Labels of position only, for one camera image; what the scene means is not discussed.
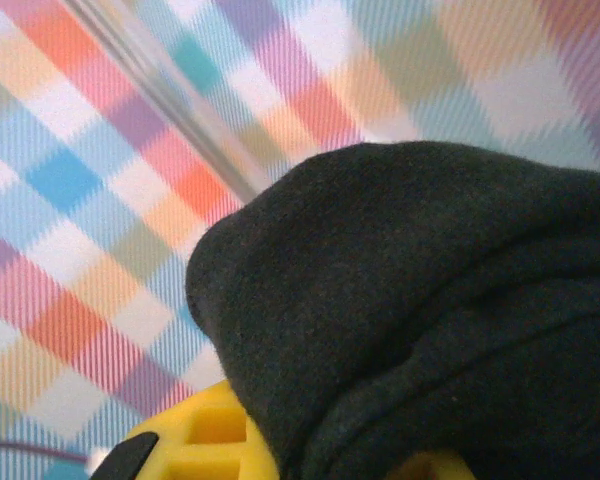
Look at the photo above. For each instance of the aluminium frame post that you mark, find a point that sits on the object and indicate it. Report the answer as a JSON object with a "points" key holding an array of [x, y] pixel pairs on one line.
{"points": [[170, 105]]}

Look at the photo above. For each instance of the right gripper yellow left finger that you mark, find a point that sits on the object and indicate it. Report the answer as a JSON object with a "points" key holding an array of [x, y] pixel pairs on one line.
{"points": [[215, 440]]}

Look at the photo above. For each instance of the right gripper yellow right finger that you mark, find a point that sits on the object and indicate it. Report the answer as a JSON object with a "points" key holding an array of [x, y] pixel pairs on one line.
{"points": [[435, 469]]}

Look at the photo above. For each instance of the black t-shirt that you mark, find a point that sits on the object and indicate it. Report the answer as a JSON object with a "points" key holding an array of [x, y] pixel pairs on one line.
{"points": [[405, 300]]}

